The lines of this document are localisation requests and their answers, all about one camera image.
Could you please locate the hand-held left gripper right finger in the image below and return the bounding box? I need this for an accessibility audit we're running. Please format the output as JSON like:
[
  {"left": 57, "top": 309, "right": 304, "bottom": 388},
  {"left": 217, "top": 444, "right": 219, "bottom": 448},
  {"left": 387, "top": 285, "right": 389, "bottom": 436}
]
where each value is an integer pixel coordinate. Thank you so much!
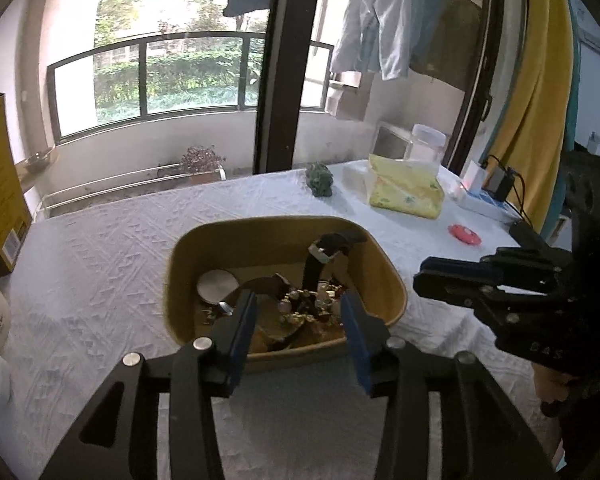
[{"left": 340, "top": 291, "right": 556, "bottom": 480}]

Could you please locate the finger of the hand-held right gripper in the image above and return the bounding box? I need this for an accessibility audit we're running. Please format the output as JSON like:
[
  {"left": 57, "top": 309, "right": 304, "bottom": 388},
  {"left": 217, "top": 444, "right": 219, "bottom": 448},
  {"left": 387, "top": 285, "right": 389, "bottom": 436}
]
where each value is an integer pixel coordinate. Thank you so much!
[
  {"left": 420, "top": 256, "right": 503, "bottom": 283},
  {"left": 412, "top": 270, "right": 486, "bottom": 311}
]

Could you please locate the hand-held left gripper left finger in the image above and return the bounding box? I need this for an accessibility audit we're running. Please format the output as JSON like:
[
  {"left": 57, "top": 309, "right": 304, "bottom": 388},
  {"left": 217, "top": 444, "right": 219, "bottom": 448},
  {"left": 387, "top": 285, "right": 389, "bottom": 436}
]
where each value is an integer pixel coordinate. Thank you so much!
[{"left": 40, "top": 290, "right": 258, "bottom": 480}]

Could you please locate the gold red bead bracelet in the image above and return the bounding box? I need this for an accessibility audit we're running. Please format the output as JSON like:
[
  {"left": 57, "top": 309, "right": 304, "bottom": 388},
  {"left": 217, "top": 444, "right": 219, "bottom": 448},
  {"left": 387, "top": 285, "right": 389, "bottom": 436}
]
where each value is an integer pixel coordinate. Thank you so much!
[{"left": 280, "top": 305, "right": 346, "bottom": 328}]

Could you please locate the round silver mirror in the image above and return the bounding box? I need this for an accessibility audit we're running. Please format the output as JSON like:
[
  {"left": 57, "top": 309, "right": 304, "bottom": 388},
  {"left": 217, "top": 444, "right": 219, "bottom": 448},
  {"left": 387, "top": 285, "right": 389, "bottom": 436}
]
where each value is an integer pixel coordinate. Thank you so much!
[{"left": 196, "top": 270, "right": 293, "bottom": 311}]

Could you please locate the pink bead bracelet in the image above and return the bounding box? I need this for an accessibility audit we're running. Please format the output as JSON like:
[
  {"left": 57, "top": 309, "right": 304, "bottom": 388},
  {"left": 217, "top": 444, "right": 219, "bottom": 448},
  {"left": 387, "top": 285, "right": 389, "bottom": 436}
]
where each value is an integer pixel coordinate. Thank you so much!
[{"left": 277, "top": 287, "right": 331, "bottom": 318}]

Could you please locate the black strap wristwatch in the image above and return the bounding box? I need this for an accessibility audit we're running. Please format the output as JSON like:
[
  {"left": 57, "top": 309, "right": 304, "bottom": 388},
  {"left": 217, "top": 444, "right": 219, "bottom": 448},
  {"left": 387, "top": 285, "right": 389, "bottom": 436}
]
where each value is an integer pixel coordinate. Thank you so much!
[{"left": 302, "top": 231, "right": 368, "bottom": 296}]

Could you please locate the tan rectangular tub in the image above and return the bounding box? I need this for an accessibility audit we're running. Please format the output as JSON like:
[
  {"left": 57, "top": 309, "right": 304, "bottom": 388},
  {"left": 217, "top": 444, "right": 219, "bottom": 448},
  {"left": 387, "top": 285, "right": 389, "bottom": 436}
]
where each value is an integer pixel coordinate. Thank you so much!
[{"left": 164, "top": 216, "right": 407, "bottom": 376}]

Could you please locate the person's right hand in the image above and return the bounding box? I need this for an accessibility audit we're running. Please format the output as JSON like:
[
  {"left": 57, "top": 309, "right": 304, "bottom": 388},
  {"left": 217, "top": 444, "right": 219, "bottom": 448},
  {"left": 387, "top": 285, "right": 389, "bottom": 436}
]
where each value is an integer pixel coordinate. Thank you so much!
[{"left": 532, "top": 360, "right": 586, "bottom": 418}]

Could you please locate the red round disc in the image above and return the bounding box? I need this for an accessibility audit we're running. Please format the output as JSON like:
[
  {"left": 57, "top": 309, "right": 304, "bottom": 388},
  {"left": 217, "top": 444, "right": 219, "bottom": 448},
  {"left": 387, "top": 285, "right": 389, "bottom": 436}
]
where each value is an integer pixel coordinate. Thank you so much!
[{"left": 448, "top": 224, "right": 482, "bottom": 246}]

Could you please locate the white power strip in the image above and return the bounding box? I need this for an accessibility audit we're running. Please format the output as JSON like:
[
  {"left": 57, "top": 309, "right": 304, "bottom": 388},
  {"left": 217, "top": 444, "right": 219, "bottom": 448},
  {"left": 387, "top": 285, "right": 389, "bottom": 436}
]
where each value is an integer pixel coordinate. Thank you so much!
[{"left": 457, "top": 187, "right": 518, "bottom": 223}]

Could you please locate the white charger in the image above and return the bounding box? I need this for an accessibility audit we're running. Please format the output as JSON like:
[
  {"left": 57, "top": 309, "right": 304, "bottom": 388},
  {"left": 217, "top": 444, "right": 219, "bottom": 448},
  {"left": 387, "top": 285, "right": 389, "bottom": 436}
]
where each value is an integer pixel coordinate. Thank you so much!
[{"left": 462, "top": 161, "right": 487, "bottom": 193}]

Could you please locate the black power adapter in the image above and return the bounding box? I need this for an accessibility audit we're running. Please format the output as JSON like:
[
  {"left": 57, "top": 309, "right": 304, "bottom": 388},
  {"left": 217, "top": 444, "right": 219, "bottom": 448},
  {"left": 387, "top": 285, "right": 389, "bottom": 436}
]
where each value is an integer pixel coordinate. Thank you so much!
[{"left": 485, "top": 169, "right": 515, "bottom": 201}]

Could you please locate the yellow tissue pack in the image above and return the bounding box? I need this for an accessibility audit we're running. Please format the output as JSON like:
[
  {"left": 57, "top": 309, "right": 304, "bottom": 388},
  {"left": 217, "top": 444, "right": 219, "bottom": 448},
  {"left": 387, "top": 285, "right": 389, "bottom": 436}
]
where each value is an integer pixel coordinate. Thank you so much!
[{"left": 368, "top": 154, "right": 445, "bottom": 220}]

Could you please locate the clear plastic jar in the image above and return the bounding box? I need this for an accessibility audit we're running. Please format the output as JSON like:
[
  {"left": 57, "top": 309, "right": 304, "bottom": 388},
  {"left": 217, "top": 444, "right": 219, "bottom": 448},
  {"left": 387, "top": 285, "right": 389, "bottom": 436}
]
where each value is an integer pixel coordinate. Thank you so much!
[{"left": 405, "top": 123, "right": 448, "bottom": 171}]

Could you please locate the white textured tablecloth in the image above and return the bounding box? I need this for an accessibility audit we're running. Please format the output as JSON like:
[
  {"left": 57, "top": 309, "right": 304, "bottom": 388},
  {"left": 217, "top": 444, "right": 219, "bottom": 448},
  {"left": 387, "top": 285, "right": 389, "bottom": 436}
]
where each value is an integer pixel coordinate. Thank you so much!
[{"left": 0, "top": 160, "right": 571, "bottom": 480}]

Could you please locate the green stone figurine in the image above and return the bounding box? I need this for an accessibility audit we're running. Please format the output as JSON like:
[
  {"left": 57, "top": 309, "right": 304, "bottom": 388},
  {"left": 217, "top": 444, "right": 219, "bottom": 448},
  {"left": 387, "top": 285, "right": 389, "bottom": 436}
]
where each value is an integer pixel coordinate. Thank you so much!
[{"left": 305, "top": 161, "right": 336, "bottom": 197}]

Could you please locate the dried potted plant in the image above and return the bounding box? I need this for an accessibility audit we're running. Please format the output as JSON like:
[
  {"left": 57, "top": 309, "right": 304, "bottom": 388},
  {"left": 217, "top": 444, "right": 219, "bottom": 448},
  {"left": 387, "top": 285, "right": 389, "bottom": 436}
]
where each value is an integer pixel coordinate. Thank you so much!
[{"left": 180, "top": 146, "right": 227, "bottom": 185}]

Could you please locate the teal curtain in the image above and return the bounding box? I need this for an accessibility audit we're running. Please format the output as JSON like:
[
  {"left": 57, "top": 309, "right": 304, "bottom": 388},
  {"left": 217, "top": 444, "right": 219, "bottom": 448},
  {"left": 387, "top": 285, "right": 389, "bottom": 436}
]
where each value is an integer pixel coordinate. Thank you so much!
[{"left": 542, "top": 0, "right": 583, "bottom": 241}]

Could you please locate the yellow curtain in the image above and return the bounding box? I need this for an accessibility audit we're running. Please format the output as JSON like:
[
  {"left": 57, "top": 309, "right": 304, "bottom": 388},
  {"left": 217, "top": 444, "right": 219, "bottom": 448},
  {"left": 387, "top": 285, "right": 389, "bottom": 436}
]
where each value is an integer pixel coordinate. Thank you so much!
[{"left": 487, "top": 0, "right": 576, "bottom": 241}]

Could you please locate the balcony cardboard box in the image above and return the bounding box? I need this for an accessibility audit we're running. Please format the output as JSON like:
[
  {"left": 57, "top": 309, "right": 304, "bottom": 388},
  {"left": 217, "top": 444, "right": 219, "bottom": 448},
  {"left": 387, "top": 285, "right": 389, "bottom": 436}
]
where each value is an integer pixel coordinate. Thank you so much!
[{"left": 325, "top": 72, "right": 373, "bottom": 122}]

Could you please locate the olive hanging garment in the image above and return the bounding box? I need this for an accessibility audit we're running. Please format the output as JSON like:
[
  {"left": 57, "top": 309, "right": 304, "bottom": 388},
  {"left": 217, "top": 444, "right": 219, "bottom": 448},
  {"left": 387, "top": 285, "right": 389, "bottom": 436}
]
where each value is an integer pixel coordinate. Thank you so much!
[{"left": 410, "top": 0, "right": 483, "bottom": 93}]

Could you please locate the light hanging shirt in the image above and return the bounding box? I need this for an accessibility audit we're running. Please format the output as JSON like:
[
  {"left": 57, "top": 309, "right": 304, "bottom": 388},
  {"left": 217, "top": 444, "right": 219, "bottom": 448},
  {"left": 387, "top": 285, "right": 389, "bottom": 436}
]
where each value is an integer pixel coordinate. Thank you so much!
[{"left": 330, "top": 0, "right": 413, "bottom": 81}]

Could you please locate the blue hanging garment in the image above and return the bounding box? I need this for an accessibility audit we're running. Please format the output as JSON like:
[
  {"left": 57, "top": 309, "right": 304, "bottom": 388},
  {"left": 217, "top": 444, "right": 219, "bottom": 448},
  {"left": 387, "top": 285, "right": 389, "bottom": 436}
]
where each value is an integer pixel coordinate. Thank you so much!
[{"left": 407, "top": 0, "right": 448, "bottom": 61}]

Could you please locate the black balcony railing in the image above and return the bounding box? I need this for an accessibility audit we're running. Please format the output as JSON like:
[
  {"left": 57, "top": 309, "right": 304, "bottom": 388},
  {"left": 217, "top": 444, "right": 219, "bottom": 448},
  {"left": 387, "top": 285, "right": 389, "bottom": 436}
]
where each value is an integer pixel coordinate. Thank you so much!
[{"left": 46, "top": 31, "right": 336, "bottom": 143}]

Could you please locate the yellow printed carton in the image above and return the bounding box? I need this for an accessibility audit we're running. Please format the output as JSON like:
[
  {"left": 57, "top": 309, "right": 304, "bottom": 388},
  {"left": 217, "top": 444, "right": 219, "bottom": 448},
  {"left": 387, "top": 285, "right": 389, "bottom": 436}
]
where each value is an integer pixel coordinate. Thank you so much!
[{"left": 0, "top": 87, "right": 33, "bottom": 279}]

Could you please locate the black charger cable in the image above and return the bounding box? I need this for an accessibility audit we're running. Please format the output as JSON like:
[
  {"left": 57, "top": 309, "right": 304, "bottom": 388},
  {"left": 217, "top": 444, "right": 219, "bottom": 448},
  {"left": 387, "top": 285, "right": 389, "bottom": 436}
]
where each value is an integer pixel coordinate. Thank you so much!
[{"left": 482, "top": 155, "right": 533, "bottom": 226}]

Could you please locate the dark sliding door frame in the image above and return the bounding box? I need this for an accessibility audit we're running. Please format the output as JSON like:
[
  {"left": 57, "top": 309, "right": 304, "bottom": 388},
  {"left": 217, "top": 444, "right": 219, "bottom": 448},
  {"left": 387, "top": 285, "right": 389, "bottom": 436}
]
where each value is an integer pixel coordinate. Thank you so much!
[{"left": 447, "top": 0, "right": 506, "bottom": 171}]

